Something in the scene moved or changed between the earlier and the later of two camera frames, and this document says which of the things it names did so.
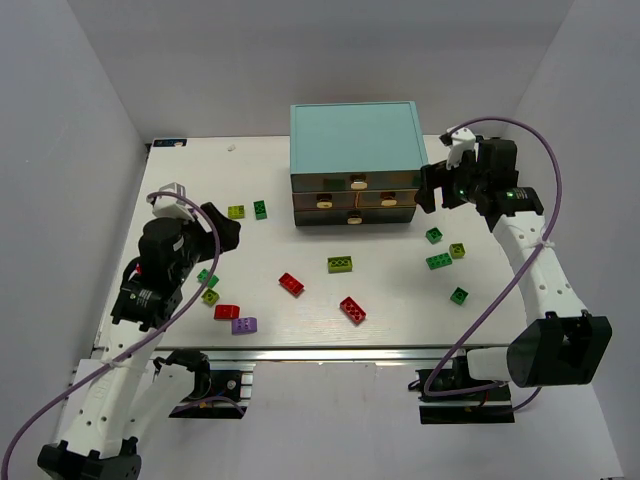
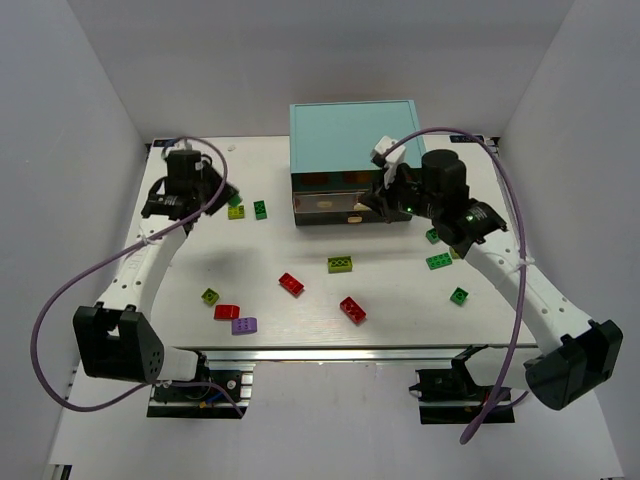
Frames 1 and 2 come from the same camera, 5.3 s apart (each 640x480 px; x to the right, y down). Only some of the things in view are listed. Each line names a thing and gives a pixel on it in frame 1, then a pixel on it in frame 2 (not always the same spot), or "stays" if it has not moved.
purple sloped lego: (245, 325) stays
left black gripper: (205, 235) to (218, 187)
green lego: (204, 276) to (234, 200)
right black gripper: (445, 183) to (388, 198)
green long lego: (438, 261) stays
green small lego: (434, 235) stays
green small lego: (459, 295) stays
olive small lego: (210, 297) stays
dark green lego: (260, 209) stays
